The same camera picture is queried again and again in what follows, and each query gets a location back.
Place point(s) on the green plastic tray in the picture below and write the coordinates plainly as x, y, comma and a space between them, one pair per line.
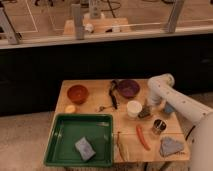
71, 129

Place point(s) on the black utensil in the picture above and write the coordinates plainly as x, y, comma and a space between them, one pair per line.
113, 85

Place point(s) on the orange bowl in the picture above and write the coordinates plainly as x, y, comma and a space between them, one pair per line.
78, 94

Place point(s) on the small metal cup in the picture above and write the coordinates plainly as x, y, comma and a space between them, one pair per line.
159, 126

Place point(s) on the yellow banana toy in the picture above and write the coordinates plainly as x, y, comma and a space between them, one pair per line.
123, 149

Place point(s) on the small yellow round object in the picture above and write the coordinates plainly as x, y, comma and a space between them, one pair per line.
70, 109

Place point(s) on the small metal fork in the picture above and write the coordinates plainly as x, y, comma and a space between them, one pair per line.
102, 108

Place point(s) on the grey metal post right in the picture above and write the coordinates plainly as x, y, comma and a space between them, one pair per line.
174, 15

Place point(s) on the grey metal post middle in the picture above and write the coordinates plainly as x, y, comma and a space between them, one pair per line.
78, 21

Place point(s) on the white plastic cup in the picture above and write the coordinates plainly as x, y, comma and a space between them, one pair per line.
133, 108

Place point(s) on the blue grey folded cloth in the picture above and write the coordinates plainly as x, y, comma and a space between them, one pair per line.
170, 146

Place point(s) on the purple bowl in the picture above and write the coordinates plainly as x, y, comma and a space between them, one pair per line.
128, 88

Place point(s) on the grey metal post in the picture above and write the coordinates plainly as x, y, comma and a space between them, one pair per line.
174, 15
7, 27
78, 21

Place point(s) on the dark grey eraser block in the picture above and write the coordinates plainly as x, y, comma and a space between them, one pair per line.
145, 113

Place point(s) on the grey metal post left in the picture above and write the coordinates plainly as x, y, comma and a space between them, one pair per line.
7, 27

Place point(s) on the blue grey sponge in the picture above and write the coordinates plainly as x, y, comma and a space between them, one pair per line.
85, 149

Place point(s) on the red chili pepper toy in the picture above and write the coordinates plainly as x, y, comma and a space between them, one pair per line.
141, 137

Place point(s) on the wooden board beyond barrier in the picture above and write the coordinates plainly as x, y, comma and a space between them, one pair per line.
100, 25

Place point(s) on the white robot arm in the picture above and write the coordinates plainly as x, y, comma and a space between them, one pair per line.
161, 88

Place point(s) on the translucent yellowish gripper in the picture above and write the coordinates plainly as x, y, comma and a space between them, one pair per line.
146, 105

